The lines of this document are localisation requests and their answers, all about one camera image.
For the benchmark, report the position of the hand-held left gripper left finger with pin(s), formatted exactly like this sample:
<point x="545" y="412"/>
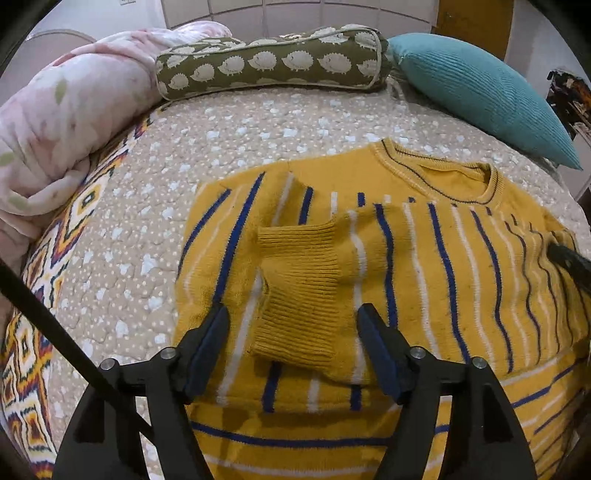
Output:
<point x="208" y="345"/>

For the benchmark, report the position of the pink floral fleece blanket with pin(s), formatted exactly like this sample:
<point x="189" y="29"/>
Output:
<point x="74" y="115"/>

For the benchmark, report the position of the olive hedgehog print bolster pillow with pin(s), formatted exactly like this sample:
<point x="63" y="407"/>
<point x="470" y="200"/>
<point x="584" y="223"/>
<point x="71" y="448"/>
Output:
<point x="272" y="62"/>

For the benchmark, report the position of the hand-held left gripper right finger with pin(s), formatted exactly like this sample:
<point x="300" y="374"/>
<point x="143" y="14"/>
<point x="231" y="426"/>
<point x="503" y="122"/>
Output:
<point x="375" y="345"/>

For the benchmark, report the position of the beige dotted quilt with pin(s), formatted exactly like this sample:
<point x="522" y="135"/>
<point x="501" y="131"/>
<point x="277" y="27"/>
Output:
<point x="258" y="138"/>

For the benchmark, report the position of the colourful geometric pattern blanket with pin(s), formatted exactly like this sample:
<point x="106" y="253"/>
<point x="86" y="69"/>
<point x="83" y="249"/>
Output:
<point x="41" y="295"/>

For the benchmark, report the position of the yellow wooden door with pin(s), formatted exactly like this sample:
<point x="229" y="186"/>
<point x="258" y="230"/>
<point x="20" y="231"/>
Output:
<point x="471" y="23"/>

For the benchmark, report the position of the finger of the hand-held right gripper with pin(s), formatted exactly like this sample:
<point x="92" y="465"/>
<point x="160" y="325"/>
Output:
<point x="570" y="261"/>

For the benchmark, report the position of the yellow striped knit sweater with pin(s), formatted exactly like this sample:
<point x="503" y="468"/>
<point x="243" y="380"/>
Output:
<point x="415" y="258"/>

